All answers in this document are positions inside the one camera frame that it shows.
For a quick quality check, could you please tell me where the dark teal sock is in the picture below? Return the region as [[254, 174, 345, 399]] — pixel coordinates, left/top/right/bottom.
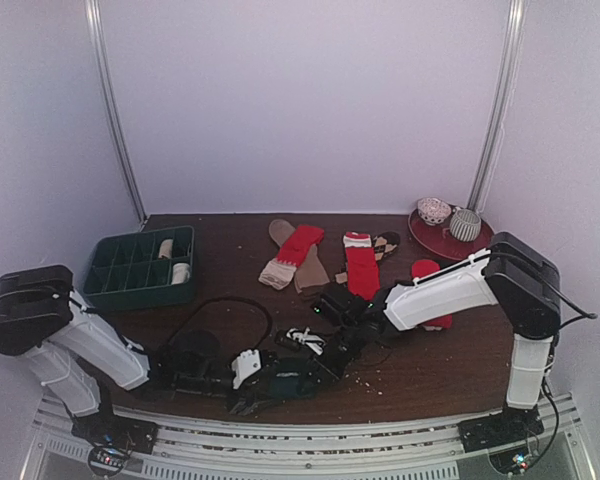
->
[[260, 370, 313, 400]]

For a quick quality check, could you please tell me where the cream brown striped sock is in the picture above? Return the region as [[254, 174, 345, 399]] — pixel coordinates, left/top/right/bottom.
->
[[171, 262, 191, 285]]

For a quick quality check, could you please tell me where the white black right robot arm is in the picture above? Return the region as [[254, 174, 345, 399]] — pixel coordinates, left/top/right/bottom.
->
[[270, 232, 561, 442]]

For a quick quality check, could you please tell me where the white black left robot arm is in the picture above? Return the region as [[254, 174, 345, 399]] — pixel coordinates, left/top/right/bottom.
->
[[0, 265, 272, 444]]

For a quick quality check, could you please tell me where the tan beige sock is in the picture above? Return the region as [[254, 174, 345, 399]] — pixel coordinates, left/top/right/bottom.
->
[[268, 219, 330, 301]]

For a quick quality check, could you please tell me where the red sock middle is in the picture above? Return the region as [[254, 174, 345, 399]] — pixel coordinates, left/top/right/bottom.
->
[[343, 232, 380, 301]]

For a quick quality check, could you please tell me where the red cream sock left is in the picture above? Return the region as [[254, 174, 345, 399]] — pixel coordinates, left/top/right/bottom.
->
[[258, 225, 324, 290]]

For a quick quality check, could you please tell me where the brown argyle sock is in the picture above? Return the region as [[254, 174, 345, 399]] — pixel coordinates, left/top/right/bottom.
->
[[334, 231, 401, 285]]

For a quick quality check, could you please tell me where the red sock right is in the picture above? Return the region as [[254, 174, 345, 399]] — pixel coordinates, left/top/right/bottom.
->
[[411, 259, 452, 331]]

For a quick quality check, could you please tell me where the green compartment organizer tray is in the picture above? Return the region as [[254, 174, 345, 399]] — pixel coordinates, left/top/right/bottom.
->
[[81, 226, 195, 312]]

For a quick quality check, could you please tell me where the dark red round plate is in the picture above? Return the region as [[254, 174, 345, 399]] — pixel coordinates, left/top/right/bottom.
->
[[408, 209, 494, 261]]

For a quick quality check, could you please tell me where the rolled beige sock in tray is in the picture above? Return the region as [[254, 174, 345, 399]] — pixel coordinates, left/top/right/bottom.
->
[[157, 238, 174, 260]]

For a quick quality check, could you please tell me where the patterned small bowl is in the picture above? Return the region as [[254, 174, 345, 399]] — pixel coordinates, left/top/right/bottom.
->
[[417, 197, 452, 226]]

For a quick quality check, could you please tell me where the striped grey cup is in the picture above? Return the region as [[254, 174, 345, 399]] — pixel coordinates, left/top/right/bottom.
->
[[449, 208, 482, 243]]

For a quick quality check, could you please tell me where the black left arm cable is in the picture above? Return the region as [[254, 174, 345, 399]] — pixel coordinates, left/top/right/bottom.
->
[[164, 297, 274, 361]]

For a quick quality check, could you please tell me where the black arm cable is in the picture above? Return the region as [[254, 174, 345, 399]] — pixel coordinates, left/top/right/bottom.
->
[[164, 297, 274, 361], [527, 279, 599, 451]]

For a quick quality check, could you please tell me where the aluminium front rail frame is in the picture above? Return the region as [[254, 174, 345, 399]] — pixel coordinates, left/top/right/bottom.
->
[[19, 389, 596, 480]]

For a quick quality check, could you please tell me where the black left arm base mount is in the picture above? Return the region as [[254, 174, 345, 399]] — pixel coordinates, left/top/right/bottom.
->
[[71, 413, 158, 454]]

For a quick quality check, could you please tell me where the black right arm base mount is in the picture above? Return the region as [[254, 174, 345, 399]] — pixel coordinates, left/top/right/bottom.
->
[[457, 407, 544, 453]]

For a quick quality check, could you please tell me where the right aluminium corner post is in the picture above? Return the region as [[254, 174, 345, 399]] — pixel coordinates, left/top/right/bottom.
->
[[467, 0, 527, 215]]

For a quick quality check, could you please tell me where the aluminium corner post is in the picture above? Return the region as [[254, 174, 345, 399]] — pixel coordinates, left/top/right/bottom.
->
[[467, 0, 527, 215], [84, 0, 148, 225]]

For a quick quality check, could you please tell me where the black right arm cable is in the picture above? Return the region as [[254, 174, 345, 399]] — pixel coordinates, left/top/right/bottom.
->
[[527, 279, 599, 451]]

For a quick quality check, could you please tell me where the left aluminium corner post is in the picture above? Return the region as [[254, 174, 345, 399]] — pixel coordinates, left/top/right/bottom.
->
[[84, 0, 148, 225]]

